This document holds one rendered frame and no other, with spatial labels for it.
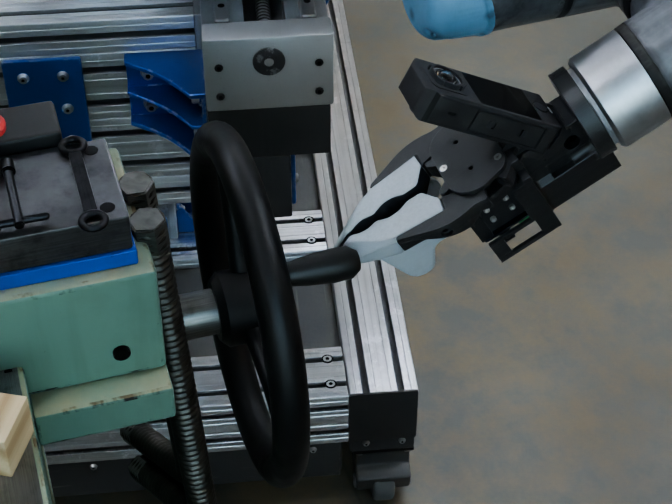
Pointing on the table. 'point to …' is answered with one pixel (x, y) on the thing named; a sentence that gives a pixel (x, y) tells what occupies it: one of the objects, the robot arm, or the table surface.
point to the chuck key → (16, 199)
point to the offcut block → (13, 431)
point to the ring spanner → (83, 184)
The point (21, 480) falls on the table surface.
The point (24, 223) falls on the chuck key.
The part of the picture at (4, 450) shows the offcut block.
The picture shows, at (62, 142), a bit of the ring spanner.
